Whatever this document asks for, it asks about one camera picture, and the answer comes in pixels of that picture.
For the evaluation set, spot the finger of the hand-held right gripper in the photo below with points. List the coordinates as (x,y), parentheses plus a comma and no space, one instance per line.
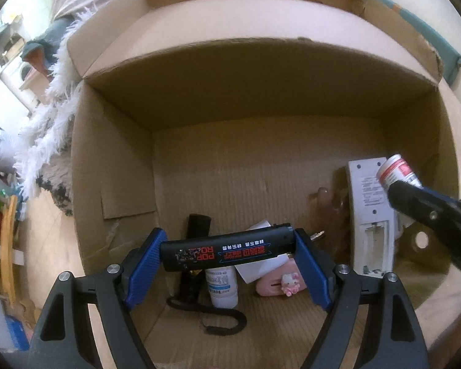
(418,203)

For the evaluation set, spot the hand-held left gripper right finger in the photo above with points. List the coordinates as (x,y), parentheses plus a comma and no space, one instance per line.
(311,273)

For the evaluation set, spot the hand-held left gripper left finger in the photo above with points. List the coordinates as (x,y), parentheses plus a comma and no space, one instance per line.
(144,269)

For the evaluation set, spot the white bottle with red label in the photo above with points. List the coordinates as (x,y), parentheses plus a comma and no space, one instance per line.
(397,171)

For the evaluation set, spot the small battery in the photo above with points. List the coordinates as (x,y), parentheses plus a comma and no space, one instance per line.
(318,234)

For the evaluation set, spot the pink cat figure case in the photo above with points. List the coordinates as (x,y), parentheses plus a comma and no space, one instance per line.
(272,286)

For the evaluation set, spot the white charger plug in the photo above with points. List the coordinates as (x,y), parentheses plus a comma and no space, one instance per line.
(261,271)

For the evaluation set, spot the white remote control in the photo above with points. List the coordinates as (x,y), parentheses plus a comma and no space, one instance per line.
(368,207)

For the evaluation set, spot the white bottle with blue print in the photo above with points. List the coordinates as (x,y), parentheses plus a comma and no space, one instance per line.
(223,288)

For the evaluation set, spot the black lighter with red print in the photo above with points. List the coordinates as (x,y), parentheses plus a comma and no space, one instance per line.
(226,250)

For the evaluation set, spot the cardboard box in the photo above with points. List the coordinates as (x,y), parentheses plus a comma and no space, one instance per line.
(253,153)

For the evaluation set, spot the wooden chair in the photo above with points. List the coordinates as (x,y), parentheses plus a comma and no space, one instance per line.
(7,246)

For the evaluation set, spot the shaggy black white blanket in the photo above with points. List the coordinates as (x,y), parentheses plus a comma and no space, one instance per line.
(50,123)

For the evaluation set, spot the white kitchen counter cabinet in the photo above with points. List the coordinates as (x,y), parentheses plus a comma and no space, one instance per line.
(4,100)

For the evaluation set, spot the white washing machine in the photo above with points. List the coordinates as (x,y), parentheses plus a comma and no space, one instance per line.
(25,73)

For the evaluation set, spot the grey-blue pillow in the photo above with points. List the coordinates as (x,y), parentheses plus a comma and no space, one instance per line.
(46,42)

